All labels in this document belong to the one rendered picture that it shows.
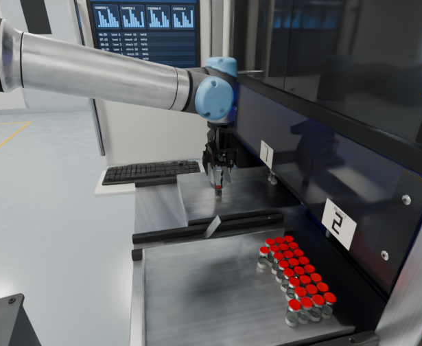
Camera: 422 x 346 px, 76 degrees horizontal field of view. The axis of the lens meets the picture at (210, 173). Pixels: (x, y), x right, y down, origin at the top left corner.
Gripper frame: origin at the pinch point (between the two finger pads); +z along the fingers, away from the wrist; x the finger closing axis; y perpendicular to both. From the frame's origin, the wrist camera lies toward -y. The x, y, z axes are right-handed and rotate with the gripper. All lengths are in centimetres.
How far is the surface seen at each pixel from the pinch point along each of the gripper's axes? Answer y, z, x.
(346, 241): 37.7, -6.9, 14.6
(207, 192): -4.2, 5.4, -2.4
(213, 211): 6.6, 5.4, -2.8
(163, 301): 33.2, 5.2, -19.0
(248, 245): 22.1, 5.3, 2.1
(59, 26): -501, -49, -154
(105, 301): -44, 94, -53
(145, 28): -47, -42, -16
